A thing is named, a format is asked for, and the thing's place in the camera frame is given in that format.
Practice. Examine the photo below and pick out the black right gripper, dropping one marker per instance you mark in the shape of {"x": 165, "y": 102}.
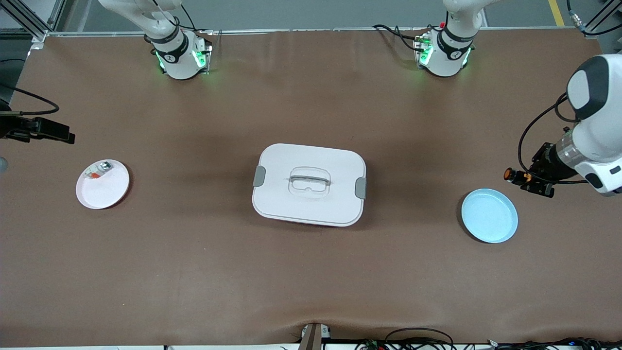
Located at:
{"x": 19, "y": 128}

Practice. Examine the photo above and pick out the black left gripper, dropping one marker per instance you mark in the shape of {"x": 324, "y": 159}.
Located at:
{"x": 548, "y": 162}

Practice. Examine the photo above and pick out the orange black push-button switch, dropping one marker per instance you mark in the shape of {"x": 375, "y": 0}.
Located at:
{"x": 508, "y": 174}

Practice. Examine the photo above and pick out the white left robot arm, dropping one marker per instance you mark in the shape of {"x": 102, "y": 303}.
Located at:
{"x": 597, "y": 107}

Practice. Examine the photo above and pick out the white lidded box grey clips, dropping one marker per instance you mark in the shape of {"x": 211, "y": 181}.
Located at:
{"x": 309, "y": 204}

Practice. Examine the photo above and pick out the light blue round plate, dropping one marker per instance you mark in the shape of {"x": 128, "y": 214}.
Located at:
{"x": 489, "y": 216}

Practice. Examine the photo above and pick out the pink round plate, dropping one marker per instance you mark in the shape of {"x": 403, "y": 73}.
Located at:
{"x": 104, "y": 192}

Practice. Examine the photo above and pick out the brown table mat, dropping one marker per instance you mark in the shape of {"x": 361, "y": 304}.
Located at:
{"x": 194, "y": 267}

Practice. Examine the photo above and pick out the small white clamp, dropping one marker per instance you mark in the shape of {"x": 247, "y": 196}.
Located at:
{"x": 324, "y": 332}

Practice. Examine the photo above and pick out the aluminium frame corner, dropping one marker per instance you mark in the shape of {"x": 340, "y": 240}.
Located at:
{"x": 40, "y": 35}

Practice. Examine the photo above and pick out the aluminium frame strut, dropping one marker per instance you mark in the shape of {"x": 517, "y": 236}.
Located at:
{"x": 602, "y": 15}

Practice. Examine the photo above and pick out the metal table edge rail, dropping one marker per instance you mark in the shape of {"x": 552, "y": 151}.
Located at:
{"x": 267, "y": 31}

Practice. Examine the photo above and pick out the brown upright post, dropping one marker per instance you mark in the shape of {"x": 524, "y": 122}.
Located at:
{"x": 311, "y": 338}

